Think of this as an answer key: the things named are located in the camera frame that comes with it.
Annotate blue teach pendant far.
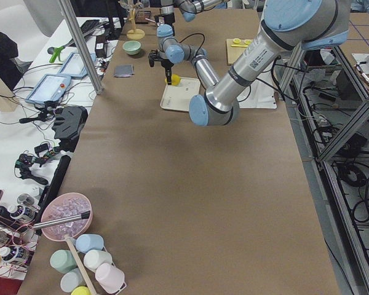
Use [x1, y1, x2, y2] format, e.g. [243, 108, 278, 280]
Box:
[57, 52, 87, 79]

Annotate mint green bowl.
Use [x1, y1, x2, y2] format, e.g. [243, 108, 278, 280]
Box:
[122, 41, 141, 55]

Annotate light blue cup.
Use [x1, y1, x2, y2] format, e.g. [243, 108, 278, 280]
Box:
[75, 234, 105, 253]

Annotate pink cup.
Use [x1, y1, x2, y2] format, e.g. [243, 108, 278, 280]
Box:
[95, 263, 127, 294]

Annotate green handled tool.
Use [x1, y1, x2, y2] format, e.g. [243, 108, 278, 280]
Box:
[47, 40, 74, 63]

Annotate aluminium frame post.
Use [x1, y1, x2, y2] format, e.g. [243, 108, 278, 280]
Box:
[57, 0, 103, 95]

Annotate black device on desk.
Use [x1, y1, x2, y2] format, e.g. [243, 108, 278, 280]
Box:
[52, 106, 88, 152]

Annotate cream white cup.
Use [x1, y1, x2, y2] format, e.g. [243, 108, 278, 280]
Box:
[83, 250, 113, 272]

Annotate wooden cutting board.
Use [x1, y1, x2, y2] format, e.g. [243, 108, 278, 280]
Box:
[226, 39, 247, 65]

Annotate pink bowl with ice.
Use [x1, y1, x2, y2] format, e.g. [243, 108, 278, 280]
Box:
[41, 192, 93, 242]

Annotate white rabbit tray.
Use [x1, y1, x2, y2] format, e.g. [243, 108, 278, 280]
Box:
[160, 77, 200, 112]

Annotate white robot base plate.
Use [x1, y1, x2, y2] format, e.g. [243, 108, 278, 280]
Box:
[237, 80, 277, 109]

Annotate blue teach pendant near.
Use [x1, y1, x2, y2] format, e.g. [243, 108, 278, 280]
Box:
[25, 74, 71, 105]

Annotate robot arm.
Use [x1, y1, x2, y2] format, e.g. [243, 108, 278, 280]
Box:
[154, 0, 227, 25]
[148, 1, 351, 126]

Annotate wooden cup rack handle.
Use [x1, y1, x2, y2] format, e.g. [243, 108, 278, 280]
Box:
[65, 235, 97, 295]

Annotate folded grey cloth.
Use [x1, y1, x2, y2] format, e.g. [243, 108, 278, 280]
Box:
[114, 64, 134, 77]

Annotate metal tongs in bowl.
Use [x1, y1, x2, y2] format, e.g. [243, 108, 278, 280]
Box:
[33, 211, 92, 230]

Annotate yellow cup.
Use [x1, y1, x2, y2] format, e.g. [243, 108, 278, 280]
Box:
[71, 286, 91, 295]

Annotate mint green cup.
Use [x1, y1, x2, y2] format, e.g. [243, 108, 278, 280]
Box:
[50, 250, 77, 274]

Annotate grey cup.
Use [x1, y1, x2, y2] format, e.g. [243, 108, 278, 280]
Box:
[60, 268, 86, 293]

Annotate black keyboard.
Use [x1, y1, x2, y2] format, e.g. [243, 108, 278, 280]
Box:
[80, 19, 100, 36]

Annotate blue teach pendant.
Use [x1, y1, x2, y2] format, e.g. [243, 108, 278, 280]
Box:
[57, 52, 87, 79]
[25, 74, 71, 105]

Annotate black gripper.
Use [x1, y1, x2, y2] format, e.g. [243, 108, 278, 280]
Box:
[148, 50, 174, 85]
[155, 6, 175, 26]

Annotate yellow lemon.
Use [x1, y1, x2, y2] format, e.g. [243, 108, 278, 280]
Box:
[165, 74, 181, 86]

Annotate wooden mug tree stand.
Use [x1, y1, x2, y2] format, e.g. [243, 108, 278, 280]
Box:
[118, 1, 145, 40]

